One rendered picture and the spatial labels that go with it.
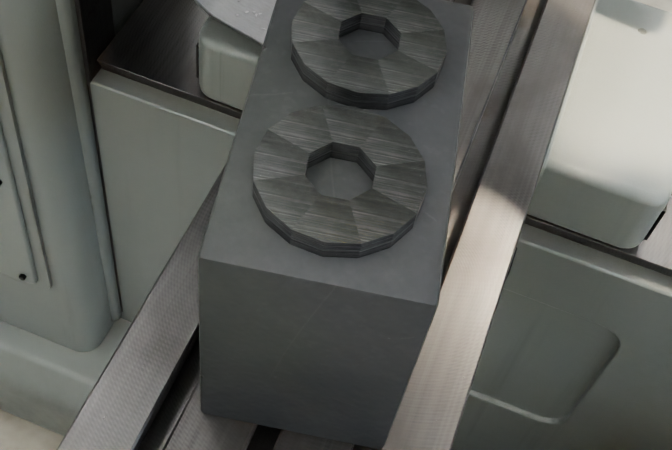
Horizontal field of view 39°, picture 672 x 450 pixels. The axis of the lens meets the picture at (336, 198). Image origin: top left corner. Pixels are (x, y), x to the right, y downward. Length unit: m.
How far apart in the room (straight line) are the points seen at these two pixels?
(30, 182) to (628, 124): 0.70
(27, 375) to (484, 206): 0.97
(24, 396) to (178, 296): 0.94
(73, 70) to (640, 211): 0.60
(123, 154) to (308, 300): 0.72
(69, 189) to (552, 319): 0.60
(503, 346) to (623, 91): 0.36
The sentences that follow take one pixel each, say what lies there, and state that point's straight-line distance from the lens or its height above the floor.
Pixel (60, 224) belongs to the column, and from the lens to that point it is 1.28.
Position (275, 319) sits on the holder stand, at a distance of 0.50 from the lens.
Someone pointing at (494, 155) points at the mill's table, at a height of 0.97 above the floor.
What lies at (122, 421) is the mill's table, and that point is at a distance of 0.64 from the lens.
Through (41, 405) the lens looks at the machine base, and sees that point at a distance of 1.59.
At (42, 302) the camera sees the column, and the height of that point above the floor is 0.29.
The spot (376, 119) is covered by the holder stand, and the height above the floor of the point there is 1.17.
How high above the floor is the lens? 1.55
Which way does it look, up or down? 53 degrees down
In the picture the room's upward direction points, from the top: 10 degrees clockwise
